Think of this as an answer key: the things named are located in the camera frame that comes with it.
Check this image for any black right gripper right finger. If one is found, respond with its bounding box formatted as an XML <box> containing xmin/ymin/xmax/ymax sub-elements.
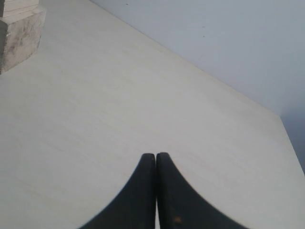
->
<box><xmin>156</xmin><ymin>153</ymin><xmax>245</xmax><ymax>229</ymax></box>

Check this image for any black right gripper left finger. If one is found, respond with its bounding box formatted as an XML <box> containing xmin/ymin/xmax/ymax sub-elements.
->
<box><xmin>81</xmin><ymin>153</ymin><xmax>156</xmax><ymax>229</ymax></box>

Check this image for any medium brown wooden cube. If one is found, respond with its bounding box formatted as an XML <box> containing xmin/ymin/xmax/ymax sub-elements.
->
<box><xmin>0</xmin><ymin>0</ymin><xmax>46</xmax><ymax>24</ymax></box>

